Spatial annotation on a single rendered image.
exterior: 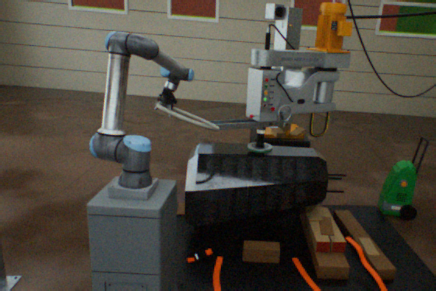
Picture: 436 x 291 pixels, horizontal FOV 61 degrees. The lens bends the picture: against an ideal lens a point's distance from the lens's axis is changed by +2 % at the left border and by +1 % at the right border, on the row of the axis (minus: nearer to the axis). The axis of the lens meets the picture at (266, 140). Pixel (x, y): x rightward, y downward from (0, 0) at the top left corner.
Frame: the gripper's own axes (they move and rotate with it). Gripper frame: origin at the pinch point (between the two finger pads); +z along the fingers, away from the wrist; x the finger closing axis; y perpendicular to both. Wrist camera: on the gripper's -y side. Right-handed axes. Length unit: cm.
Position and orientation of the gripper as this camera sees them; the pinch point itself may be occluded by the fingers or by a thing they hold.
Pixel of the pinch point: (162, 113)
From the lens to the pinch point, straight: 289.6
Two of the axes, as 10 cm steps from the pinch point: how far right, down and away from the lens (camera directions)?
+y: -3.6, -0.9, -9.3
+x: 8.5, 3.8, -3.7
